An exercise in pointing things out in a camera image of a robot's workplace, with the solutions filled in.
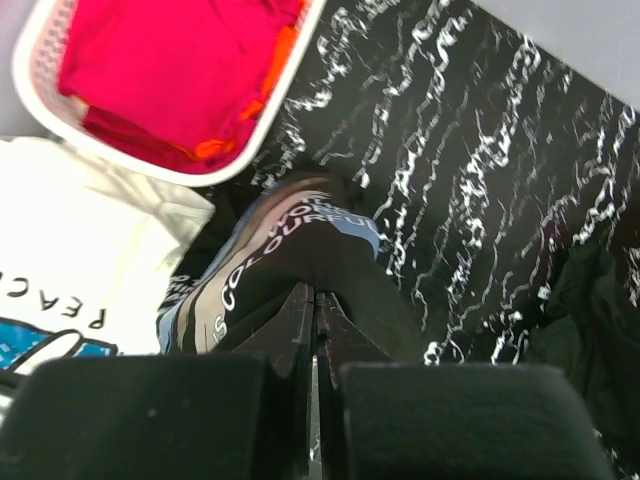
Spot white folded peace t-shirt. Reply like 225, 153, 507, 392
1, 137, 214, 375

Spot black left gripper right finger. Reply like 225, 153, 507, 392
315, 293, 390, 479

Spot white plastic laundry basket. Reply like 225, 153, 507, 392
13, 1, 324, 187

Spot red t-shirt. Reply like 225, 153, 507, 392
58, 0, 303, 174

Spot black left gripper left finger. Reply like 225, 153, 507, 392
232, 283, 315, 479

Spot black printed t-shirt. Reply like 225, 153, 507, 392
156, 170, 426, 361

